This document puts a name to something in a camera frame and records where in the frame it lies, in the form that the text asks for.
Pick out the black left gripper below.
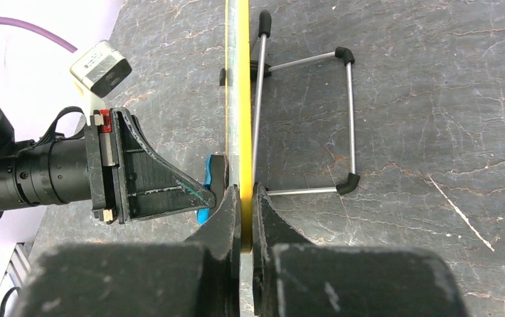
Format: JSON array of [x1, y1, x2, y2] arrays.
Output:
[[83, 108, 217, 224]]

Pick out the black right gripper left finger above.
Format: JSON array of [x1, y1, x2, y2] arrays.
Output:
[[184, 186, 241, 316]]

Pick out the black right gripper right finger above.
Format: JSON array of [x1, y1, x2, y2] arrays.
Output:
[[252, 183, 310, 316]]

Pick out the blue whiteboard eraser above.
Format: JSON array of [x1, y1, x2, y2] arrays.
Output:
[[196, 155, 229, 225]]

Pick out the small wood-framed whiteboard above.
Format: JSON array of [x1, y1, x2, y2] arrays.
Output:
[[224, 0, 253, 317]]

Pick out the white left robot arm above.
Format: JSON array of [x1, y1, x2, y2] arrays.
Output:
[[0, 108, 222, 224]]

